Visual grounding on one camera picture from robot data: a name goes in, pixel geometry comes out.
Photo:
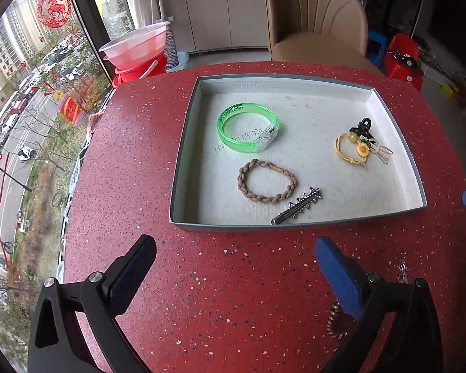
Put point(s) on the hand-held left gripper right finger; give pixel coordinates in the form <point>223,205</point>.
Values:
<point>338,276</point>

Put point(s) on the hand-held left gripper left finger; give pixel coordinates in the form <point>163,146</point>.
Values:
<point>134,276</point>

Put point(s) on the silver star hair clip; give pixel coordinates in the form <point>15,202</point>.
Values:
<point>295,209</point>

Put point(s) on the grey shallow box tray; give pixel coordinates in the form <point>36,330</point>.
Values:
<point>314,186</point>

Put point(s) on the white bow hair clip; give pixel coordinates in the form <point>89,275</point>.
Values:
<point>377,151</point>

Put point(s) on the black claw hair clip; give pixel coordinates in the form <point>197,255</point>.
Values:
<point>359,127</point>

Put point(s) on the green plastic bangle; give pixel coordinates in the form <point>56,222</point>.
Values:
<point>267,139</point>

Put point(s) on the pile of toys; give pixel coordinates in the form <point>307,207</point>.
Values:
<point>454,81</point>

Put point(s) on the red plastic child chair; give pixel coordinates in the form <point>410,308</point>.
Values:
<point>402,48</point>

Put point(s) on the red lantern window decal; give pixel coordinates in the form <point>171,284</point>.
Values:
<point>70,110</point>

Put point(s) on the blue plastic stool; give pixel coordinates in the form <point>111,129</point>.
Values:
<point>376,48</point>

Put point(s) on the pink plastic basin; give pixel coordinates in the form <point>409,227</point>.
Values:
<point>138,60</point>

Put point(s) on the light blue basin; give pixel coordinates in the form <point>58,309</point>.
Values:
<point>182,60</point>

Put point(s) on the white plastic basin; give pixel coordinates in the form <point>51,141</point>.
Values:
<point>136,40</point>

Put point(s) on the beige upholstered chair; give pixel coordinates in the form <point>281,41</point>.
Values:
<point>314,11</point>

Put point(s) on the white cabinet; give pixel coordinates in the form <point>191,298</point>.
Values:
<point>209,19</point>

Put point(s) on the red horse window decal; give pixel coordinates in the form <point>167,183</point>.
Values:
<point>54,7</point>

